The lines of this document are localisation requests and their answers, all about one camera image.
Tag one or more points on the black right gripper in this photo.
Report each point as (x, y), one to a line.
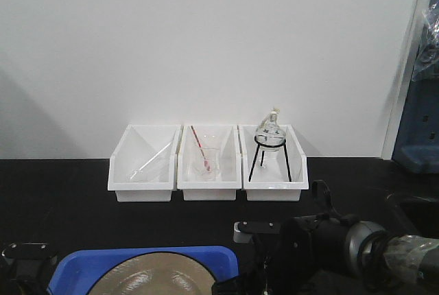
(286, 261)

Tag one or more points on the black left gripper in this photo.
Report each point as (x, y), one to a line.
(32, 283)

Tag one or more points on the beige plate with black rim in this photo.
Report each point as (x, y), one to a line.
(156, 273)

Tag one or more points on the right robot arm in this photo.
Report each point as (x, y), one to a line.
(385, 260)

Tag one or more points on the white right storage bin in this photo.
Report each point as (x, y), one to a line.
(269, 181)

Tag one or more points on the white storage bin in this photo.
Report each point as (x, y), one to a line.
(229, 179)
(269, 181)
(138, 144)

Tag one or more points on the white middle storage bin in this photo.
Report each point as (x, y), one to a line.
(229, 179)

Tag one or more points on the clear glass beaker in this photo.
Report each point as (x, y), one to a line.
(211, 148)

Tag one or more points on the glass alcohol lamp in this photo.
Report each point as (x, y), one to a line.
(269, 135)

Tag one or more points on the white left storage bin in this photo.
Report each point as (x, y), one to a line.
(138, 144)

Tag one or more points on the clear glass stirring rod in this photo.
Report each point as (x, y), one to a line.
(139, 170)

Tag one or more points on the clear plastic bag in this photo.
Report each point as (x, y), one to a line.
(426, 63)

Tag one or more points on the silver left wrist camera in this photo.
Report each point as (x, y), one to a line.
(29, 253)

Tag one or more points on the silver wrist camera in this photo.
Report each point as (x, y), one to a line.
(29, 253)
(244, 230)

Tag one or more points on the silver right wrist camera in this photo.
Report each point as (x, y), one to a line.
(244, 230)

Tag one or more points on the black wire tripod stand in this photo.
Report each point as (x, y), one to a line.
(260, 151)

